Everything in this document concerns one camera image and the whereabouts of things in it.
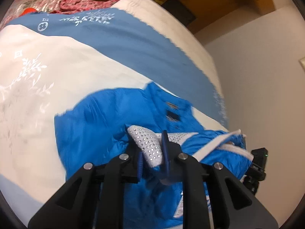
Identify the blue quilted puffer jacket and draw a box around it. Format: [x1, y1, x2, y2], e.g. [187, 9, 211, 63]
[54, 83, 253, 228]

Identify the blue and white bedspread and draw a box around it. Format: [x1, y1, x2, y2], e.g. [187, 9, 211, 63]
[1, 0, 227, 226]

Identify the pink floral quilt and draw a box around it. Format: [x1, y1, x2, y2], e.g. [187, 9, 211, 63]
[1, 0, 120, 28]

